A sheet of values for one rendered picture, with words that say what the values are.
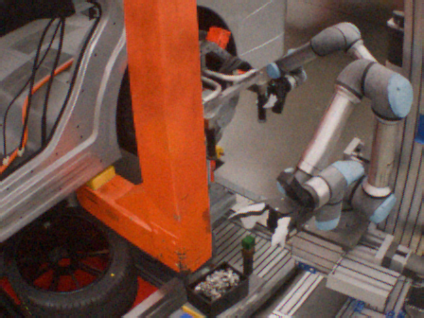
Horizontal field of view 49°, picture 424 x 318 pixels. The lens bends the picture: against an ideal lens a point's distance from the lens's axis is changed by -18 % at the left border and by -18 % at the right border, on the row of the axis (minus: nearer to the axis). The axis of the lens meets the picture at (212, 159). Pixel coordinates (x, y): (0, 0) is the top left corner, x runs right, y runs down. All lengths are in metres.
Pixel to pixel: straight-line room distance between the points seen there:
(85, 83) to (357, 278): 1.27
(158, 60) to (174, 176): 0.41
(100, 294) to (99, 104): 0.77
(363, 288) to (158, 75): 0.97
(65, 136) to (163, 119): 0.58
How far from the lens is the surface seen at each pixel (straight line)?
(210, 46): 2.38
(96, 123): 2.18
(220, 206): 2.94
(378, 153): 1.57
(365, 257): 1.87
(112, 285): 2.14
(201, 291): 1.99
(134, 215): 2.15
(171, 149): 1.70
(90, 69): 2.09
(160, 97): 1.61
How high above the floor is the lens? 2.10
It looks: 36 degrees down
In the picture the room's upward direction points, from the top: 3 degrees counter-clockwise
